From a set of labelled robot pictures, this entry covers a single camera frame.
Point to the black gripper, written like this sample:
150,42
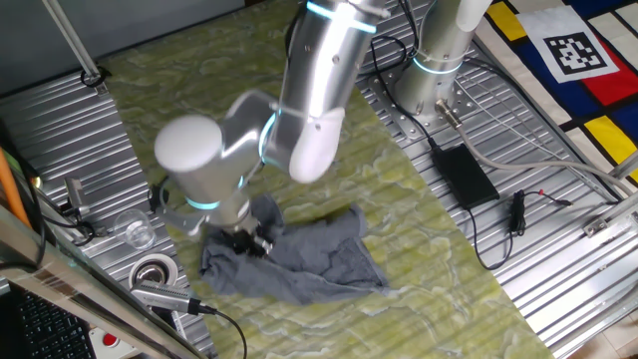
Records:
239,237

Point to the dark grey cloth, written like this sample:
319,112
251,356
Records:
319,264

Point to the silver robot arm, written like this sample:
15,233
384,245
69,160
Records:
319,75

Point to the coloured block pattern cloth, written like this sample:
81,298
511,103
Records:
548,90

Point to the clear plastic cup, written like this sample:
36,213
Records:
134,232

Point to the green marble pattern mat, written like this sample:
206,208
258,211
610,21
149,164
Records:
423,309

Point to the grey box with red button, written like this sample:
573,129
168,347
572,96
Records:
107,340

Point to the black power adapter brick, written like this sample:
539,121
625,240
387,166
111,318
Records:
463,174

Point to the black keyboard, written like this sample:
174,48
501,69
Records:
50,334

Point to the orange pole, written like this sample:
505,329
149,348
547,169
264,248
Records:
10,184

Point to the thin metal pole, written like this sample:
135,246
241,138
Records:
75,45

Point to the white fiducial marker sheet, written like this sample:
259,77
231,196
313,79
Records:
536,25

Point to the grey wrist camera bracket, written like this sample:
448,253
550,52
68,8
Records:
182,222

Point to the silver ribbed camera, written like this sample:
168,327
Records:
164,296

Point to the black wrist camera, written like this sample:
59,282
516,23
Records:
157,197

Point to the shiny metal frame bar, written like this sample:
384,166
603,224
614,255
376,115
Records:
75,289

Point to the small silver camera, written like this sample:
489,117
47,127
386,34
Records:
76,194

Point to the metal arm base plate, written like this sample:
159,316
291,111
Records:
414,129

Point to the aluminium frame profile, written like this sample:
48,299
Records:
618,214

